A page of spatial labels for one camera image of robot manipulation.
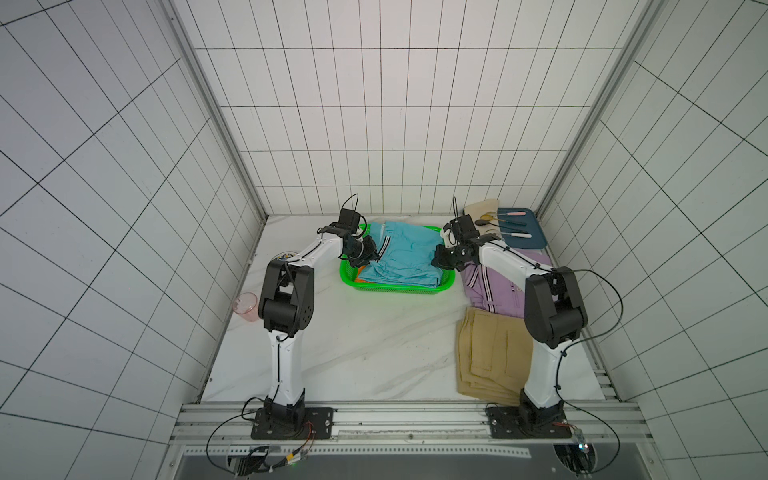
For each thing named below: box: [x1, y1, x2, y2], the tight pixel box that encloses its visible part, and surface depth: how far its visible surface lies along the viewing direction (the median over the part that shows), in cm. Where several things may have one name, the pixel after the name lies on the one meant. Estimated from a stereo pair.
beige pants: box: [456, 307, 534, 406], surface depth 82 cm
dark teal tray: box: [498, 208, 548, 249], surface depth 117 cm
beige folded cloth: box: [464, 199, 501, 239], surface depth 121 cm
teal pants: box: [357, 221, 443, 288], surface depth 98 cm
